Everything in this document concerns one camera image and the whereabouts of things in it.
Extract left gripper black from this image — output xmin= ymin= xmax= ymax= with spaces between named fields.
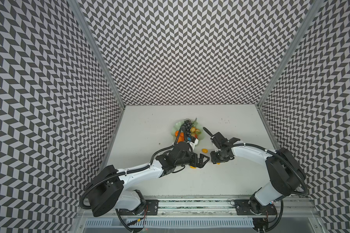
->
xmin=175 ymin=151 xmax=211 ymax=169

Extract dark grape bunch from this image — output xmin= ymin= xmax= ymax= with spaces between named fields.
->
xmin=182 ymin=119 xmax=194 ymax=141

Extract green wavy glass bowl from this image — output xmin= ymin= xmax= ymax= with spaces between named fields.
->
xmin=171 ymin=118 xmax=206 ymax=141

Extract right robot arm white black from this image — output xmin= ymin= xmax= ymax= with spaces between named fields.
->
xmin=208 ymin=132 xmax=309 ymax=215

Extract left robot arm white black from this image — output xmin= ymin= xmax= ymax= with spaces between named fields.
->
xmin=79 ymin=142 xmax=210 ymax=217

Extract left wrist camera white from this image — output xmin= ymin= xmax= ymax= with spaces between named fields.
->
xmin=187 ymin=137 xmax=198 ymax=146

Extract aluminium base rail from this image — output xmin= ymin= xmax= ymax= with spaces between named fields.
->
xmin=70 ymin=196 xmax=327 ymax=233

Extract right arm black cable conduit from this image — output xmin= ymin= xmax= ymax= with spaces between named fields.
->
xmin=202 ymin=126 xmax=309 ymax=196

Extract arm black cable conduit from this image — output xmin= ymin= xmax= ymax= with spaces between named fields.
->
xmin=78 ymin=125 xmax=187 ymax=210
xmin=202 ymin=126 xmax=309 ymax=196

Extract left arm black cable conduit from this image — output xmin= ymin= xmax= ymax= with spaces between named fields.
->
xmin=78 ymin=125 xmax=187 ymax=210

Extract right corner aluminium post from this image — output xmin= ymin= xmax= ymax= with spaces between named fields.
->
xmin=256 ymin=0 xmax=324 ymax=109

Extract corner aluminium post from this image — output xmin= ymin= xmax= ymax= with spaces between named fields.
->
xmin=68 ymin=0 xmax=125 ymax=109
xmin=256 ymin=0 xmax=324 ymax=109

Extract left corner aluminium post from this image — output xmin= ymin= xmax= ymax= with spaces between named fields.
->
xmin=68 ymin=0 xmax=125 ymax=109

